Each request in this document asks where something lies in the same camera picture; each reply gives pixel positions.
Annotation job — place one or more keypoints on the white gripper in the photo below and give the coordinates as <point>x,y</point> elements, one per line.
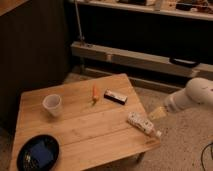
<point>174,103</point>

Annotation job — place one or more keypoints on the white patterned plastic bottle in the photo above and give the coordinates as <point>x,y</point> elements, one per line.
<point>143,123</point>

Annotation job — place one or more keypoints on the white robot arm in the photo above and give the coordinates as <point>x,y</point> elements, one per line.
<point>197,92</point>

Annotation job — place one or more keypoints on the black rectangular box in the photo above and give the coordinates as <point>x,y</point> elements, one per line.
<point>115,96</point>

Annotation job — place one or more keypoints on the wooden low table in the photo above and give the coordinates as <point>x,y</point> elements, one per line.
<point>89,134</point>

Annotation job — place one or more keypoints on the translucent white plastic cup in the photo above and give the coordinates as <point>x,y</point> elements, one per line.
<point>53,104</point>

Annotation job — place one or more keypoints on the blue sponge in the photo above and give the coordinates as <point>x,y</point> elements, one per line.
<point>41,154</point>

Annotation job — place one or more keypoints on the metal vertical pole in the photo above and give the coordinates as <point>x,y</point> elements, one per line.
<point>81,37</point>

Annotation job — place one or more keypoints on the black round bowl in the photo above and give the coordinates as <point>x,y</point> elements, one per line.
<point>25,162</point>

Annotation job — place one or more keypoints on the black handle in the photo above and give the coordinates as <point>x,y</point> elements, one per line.
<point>183,63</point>

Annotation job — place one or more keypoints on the metal shelf rail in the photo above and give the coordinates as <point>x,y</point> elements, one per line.
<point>139,60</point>

